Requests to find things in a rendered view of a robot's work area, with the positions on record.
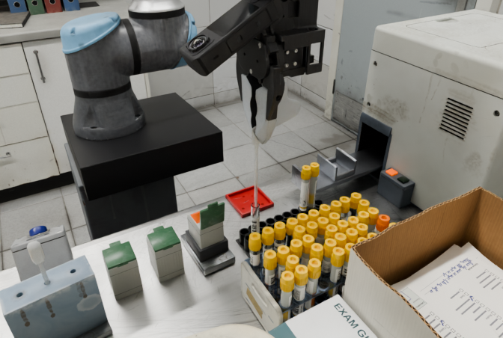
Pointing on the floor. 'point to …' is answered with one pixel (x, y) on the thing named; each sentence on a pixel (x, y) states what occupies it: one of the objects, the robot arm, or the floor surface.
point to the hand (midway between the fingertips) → (257, 134)
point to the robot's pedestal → (124, 204)
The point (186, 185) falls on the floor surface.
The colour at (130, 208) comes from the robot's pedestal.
